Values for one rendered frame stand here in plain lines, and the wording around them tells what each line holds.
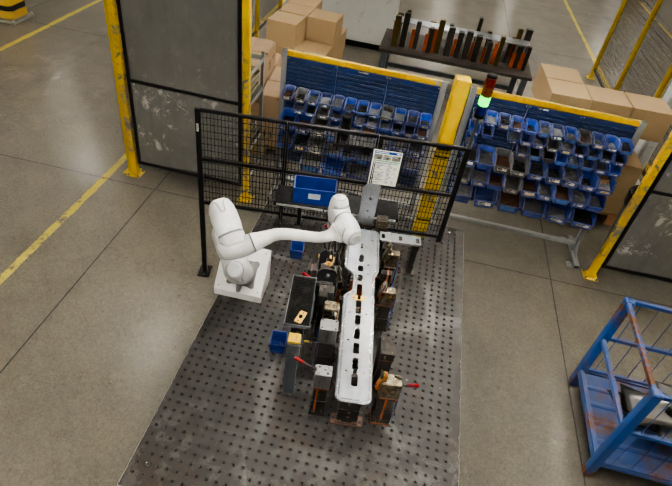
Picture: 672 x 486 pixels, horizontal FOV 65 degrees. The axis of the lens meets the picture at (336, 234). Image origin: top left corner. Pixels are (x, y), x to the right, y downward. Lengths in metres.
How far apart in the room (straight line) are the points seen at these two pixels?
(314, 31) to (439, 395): 5.31
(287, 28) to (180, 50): 2.35
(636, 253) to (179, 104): 4.45
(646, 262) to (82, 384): 4.89
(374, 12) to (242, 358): 7.18
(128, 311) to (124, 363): 0.49
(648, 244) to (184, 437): 4.31
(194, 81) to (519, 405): 3.80
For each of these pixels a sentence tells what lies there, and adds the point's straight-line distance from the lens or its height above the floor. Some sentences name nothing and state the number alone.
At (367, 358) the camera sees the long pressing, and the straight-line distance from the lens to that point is 2.92.
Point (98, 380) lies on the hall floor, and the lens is 4.12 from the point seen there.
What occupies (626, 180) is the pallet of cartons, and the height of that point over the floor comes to 0.58.
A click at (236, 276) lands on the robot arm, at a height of 1.02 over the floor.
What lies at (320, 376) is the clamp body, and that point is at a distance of 2.75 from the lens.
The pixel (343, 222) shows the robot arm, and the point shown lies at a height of 1.67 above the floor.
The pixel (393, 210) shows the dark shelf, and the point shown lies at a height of 1.03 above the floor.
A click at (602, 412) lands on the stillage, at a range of 4.41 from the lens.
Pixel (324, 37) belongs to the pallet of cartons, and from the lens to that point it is 7.38.
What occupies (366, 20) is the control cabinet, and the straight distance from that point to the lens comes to 9.48.
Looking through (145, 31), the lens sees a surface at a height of 1.53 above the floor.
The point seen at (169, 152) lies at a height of 0.36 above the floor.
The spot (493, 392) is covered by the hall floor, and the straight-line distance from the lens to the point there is 4.32.
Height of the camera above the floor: 3.29
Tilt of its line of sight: 40 degrees down
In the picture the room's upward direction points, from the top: 9 degrees clockwise
